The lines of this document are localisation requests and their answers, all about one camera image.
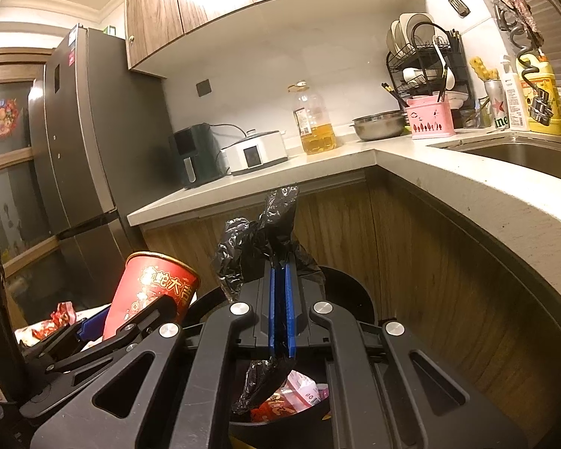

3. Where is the cooking oil bottle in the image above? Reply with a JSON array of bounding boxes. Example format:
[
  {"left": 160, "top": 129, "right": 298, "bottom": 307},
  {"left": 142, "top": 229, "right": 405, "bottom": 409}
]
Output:
[{"left": 288, "top": 80, "right": 337, "bottom": 155}]

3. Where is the black round trash bin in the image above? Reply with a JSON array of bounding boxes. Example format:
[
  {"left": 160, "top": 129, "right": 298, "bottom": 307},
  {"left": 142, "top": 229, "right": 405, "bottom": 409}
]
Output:
[{"left": 185, "top": 268, "right": 376, "bottom": 448}]

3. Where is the black air fryer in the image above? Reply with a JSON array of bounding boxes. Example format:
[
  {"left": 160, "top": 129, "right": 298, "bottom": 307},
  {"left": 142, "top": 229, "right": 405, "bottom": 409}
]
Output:
[{"left": 169, "top": 123, "right": 224, "bottom": 189}]

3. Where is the glass sliding door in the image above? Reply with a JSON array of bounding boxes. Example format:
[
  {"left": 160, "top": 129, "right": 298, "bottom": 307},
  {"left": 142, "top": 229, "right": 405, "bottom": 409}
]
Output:
[{"left": 0, "top": 48, "right": 57, "bottom": 277}]

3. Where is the red paper cup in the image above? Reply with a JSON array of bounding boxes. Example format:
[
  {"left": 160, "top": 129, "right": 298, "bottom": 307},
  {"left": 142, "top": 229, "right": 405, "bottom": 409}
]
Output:
[{"left": 102, "top": 251, "right": 200, "bottom": 340}]

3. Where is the wooden lower cabinet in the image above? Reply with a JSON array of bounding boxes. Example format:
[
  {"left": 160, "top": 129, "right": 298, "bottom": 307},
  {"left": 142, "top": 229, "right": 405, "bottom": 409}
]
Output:
[{"left": 141, "top": 166, "right": 561, "bottom": 448}]

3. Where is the grey refrigerator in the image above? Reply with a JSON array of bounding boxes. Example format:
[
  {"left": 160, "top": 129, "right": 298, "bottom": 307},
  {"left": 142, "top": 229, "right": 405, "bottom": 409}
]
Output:
[{"left": 29, "top": 25, "right": 180, "bottom": 309}]

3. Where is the steel sink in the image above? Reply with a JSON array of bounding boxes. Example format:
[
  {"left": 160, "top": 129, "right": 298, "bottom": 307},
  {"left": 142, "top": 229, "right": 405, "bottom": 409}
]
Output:
[{"left": 435, "top": 133, "right": 561, "bottom": 180}]

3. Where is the steel bowl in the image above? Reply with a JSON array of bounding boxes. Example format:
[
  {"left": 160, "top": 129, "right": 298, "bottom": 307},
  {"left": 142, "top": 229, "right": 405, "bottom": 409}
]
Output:
[{"left": 353, "top": 110, "right": 406, "bottom": 141}]

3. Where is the red snack wrapper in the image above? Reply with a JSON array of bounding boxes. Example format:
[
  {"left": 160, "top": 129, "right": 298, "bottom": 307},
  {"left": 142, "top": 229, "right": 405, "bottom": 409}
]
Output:
[{"left": 31, "top": 301, "right": 77, "bottom": 340}]

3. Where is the black dish rack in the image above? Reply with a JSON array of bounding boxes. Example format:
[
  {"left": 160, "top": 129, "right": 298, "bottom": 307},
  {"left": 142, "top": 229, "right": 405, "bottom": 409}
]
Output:
[{"left": 386, "top": 12, "right": 474, "bottom": 129}]

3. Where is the yellow detergent bottle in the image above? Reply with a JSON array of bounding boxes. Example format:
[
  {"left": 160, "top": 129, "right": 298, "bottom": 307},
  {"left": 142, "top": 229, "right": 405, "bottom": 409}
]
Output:
[{"left": 516, "top": 54, "right": 561, "bottom": 136}]

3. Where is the black plastic bag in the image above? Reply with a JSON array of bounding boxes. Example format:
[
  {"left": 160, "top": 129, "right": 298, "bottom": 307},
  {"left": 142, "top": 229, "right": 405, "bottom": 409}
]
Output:
[{"left": 214, "top": 186, "right": 325, "bottom": 416}]

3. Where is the green beer can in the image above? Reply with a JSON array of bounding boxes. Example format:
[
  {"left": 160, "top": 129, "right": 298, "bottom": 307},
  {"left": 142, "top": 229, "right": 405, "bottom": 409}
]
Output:
[{"left": 484, "top": 79, "right": 510, "bottom": 130}]

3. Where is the white bottle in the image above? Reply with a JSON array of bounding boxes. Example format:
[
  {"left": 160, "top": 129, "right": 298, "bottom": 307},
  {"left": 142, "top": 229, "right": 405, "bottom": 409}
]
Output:
[{"left": 500, "top": 55, "right": 530, "bottom": 131}]

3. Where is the pink utensil holder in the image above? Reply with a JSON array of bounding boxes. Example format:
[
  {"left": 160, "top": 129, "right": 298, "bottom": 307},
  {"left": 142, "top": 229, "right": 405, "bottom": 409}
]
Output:
[{"left": 405, "top": 95, "right": 455, "bottom": 139}]

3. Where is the red door decoration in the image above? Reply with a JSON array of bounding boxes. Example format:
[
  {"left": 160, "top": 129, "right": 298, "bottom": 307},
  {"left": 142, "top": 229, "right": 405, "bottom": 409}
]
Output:
[{"left": 0, "top": 98, "right": 20, "bottom": 140}]

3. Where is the white rice cooker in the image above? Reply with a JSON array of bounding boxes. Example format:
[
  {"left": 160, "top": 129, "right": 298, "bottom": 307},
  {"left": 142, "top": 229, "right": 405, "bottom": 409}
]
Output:
[{"left": 222, "top": 131, "right": 289, "bottom": 175}]

